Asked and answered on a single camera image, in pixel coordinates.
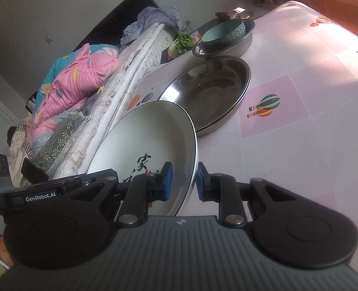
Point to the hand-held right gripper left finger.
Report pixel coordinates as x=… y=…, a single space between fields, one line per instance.
x=168 y=182

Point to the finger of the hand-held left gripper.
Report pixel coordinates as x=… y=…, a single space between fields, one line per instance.
x=91 y=176

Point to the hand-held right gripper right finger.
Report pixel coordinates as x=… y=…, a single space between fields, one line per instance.
x=199 y=182

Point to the white printed ceramic plate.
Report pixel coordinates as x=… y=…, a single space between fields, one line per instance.
x=142 y=136

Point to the large dull steel bowl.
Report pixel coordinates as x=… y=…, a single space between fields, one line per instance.
x=218 y=129

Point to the teal ceramic bowl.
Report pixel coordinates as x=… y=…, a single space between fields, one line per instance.
x=224 y=32

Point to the black smartphone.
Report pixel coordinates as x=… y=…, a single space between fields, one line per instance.
x=35 y=171

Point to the beige garment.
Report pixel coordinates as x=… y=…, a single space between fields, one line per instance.
x=18 y=154

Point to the green patterned pillow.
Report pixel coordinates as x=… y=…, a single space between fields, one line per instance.
x=60 y=139

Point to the pink printed tablecloth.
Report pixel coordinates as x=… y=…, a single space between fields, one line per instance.
x=288 y=157

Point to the pink floral quilt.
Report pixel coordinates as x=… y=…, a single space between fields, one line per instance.
x=72 y=81

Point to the white mattress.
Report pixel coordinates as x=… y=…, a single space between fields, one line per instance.
x=148 y=51

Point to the green leafy vegetable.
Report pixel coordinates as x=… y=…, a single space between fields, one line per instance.
x=183 y=43

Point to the dark wooden headboard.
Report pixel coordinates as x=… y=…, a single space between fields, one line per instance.
x=112 y=27

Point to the grey-blue clothes pile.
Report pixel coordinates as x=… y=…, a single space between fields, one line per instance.
x=154 y=16

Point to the red onion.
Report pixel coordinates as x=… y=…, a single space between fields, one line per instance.
x=225 y=15

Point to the white screen smartphone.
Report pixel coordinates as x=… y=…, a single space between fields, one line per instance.
x=239 y=10

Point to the large white cardboard box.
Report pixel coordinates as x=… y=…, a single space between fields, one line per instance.
x=333 y=9

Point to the wall switch plate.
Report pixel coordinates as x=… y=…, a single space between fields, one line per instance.
x=48 y=39

